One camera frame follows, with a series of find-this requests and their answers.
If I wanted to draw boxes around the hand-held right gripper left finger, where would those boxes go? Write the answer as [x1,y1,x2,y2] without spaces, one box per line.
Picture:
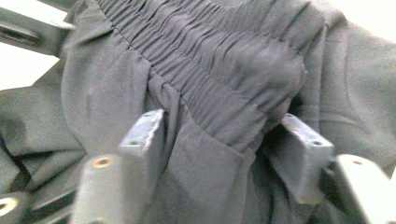
[118,108,166,201]

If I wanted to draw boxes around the black pants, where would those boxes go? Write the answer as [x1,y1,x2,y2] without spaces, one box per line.
[0,0,396,224]

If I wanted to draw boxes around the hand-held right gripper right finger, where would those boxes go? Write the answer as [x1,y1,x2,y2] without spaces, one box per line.
[270,113,335,205]

